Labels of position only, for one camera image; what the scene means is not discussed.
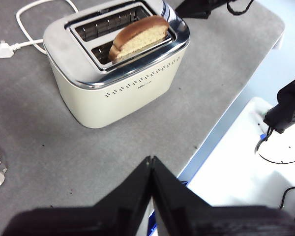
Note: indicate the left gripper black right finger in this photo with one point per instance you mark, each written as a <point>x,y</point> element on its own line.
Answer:
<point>199,218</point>

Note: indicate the cream two-slot toaster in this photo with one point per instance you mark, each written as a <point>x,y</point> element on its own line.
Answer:
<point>118,98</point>

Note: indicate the white platform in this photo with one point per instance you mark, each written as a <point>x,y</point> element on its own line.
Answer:
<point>236,172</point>

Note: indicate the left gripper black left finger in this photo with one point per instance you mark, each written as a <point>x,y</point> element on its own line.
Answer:
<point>100,218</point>

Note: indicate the brown-crusted bread slice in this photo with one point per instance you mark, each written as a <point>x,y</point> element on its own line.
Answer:
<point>137,39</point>

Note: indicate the black camera device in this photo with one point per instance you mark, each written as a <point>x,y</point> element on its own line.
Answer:
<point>285,108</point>

